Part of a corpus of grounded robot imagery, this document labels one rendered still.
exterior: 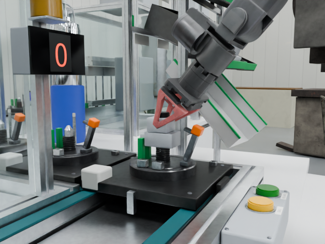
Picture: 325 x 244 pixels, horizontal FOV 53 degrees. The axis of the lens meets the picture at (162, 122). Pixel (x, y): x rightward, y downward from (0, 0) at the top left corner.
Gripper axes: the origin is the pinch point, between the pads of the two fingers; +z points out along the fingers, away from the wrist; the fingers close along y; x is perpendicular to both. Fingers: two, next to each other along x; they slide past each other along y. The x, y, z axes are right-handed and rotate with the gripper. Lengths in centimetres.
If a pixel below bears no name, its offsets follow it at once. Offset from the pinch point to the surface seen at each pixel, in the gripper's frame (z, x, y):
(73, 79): 43, -61, -56
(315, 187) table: -2, 36, -39
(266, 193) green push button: -6.2, 23.5, 3.2
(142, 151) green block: 7.2, 1.3, 1.8
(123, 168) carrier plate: 13.6, 0.3, 1.8
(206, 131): 57, -16, -169
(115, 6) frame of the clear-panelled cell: 12, -82, -85
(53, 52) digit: -4.1, -15.3, 20.4
